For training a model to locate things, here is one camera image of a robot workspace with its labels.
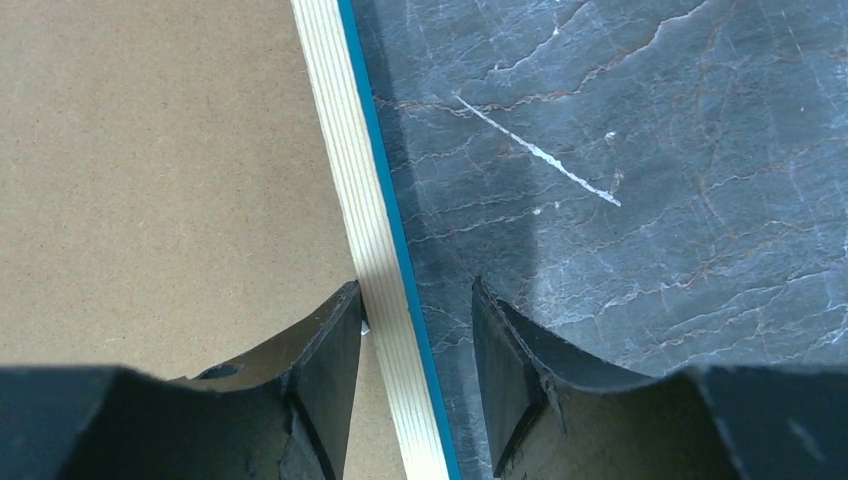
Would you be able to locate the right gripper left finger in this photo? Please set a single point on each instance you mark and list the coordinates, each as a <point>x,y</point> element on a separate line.
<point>281,410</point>

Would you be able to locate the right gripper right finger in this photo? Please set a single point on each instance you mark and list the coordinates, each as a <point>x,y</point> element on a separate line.
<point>555,411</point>

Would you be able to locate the brown cardboard backing board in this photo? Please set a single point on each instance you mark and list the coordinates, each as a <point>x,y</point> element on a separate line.
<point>166,196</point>

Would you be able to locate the wooden picture frame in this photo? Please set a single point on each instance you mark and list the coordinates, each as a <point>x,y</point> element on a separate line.
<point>343,98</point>

